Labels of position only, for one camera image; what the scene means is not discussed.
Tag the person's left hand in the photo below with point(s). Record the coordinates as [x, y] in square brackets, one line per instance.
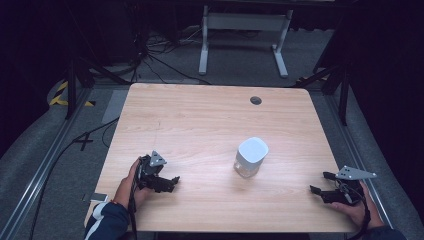
[126, 190]

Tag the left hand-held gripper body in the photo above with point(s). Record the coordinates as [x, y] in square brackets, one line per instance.
[150, 170]

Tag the clear jar with white lid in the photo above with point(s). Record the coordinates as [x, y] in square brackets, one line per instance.
[251, 156]

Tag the white metal table frame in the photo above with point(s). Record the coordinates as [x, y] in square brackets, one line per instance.
[245, 21]

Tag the grey metal floor rail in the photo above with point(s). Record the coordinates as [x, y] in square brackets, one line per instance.
[353, 146]
[36, 176]

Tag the person's right hand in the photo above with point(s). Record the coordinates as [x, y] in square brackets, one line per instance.
[361, 210]

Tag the black metal stand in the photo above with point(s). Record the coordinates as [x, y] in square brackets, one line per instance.
[343, 90]
[70, 86]

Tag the grey rectangular floor plate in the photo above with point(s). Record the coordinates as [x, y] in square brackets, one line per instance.
[115, 106]

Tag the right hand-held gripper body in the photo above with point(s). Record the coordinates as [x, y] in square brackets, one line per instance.
[348, 190]

